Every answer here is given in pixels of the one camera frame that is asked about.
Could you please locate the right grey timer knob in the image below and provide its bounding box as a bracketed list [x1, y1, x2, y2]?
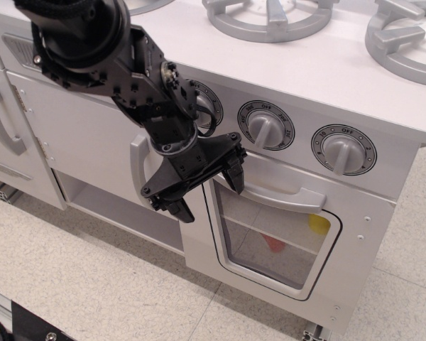
[311, 124, 377, 176]

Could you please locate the aluminium frame rail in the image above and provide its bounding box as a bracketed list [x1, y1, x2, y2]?
[302, 322, 332, 341]

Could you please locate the yellow toy bottle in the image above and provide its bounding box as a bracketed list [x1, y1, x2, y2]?
[308, 214, 331, 235]

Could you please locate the silver vent grille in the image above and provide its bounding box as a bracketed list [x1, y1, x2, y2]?
[2, 33, 40, 71]

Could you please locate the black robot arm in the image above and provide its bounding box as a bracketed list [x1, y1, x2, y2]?
[15, 1, 246, 223]

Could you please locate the white oven door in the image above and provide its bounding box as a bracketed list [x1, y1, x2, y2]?
[180, 170, 395, 334]

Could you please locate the right silver stove burner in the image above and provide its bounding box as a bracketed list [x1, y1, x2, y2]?
[365, 1, 426, 85]

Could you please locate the middle silver stove burner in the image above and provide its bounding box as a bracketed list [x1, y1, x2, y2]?
[202, 1, 337, 43]

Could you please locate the middle grey temperature knob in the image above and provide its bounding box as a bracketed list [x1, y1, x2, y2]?
[237, 100, 295, 151]

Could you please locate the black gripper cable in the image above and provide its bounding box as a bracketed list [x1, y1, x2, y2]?
[195, 104, 217, 138]

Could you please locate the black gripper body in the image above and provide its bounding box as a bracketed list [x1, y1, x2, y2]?
[141, 132, 246, 210]

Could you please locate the left white cabinet door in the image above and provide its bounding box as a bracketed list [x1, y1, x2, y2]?
[0, 70, 67, 210]

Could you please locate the red toy on lower shelf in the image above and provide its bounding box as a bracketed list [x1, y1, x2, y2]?
[261, 233, 286, 253]

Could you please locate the white cabinet door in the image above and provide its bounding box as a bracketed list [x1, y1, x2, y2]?
[0, 70, 67, 210]
[6, 70, 180, 222]

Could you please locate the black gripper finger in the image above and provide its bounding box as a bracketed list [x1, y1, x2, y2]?
[165, 198, 195, 223]
[222, 159, 244, 195]

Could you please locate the grey timer knob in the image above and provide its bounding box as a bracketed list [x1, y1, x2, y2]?
[311, 124, 377, 176]
[195, 81, 224, 129]

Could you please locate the silver oven door handle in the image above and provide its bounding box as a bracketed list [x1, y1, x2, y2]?
[209, 158, 327, 213]

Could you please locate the white toy kitchen unit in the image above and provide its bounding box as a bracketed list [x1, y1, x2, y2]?
[0, 1, 426, 340]

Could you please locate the silver cabinet door handle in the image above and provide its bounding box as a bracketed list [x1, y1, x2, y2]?
[130, 134, 162, 210]

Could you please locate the silver stove burner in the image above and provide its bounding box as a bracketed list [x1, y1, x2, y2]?
[365, 1, 426, 85]
[202, 1, 337, 43]

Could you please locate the left grey timer knob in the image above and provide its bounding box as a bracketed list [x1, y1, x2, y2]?
[195, 81, 224, 129]

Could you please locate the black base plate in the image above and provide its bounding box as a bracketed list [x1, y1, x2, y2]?
[0, 301, 74, 341]

